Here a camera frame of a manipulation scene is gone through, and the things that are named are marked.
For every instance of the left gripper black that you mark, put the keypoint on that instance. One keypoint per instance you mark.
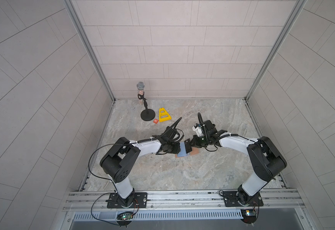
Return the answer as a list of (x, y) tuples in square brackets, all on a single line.
[(182, 147)]

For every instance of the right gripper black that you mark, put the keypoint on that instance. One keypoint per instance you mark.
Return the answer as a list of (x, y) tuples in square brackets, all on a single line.
[(197, 141)]

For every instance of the black VIP credit card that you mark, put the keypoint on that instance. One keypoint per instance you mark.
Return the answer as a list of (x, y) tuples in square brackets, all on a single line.
[(188, 147)]

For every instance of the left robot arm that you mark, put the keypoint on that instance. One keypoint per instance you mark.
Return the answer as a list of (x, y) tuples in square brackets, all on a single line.
[(121, 157)]

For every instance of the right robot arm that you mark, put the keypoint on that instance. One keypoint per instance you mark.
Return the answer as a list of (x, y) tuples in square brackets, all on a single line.
[(266, 159)]

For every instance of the yellow triangular plastic block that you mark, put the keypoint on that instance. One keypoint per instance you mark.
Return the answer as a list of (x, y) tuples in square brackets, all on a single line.
[(164, 115)]

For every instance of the microphone on black stand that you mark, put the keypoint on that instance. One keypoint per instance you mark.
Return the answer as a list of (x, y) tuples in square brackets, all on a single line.
[(147, 114)]

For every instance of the left green circuit board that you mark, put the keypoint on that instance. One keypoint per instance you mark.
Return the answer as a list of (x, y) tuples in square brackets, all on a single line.
[(125, 216)]

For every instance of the right circuit board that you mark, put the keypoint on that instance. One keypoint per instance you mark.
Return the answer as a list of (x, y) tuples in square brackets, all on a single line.
[(249, 216)]

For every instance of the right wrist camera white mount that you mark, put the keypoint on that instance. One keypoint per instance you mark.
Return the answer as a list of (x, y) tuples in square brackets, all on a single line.
[(198, 130)]

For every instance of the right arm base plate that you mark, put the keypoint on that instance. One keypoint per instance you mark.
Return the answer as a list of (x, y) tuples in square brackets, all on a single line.
[(241, 199)]

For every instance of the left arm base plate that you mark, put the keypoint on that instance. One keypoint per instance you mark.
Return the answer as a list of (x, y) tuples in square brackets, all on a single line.
[(127, 200)]

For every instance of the aluminium mounting rail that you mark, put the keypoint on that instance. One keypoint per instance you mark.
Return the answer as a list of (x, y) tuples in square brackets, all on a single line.
[(183, 199)]

